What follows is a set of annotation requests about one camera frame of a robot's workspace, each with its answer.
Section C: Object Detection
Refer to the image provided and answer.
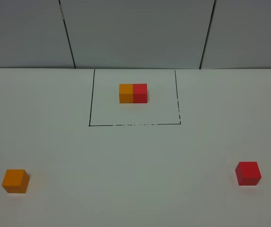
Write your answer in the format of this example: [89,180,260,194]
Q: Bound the orange template cube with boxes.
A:
[119,84,134,104]

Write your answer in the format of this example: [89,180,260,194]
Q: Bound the red template cube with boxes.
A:
[133,84,148,103]

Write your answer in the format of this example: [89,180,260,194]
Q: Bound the loose red cube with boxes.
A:
[235,162,262,186]

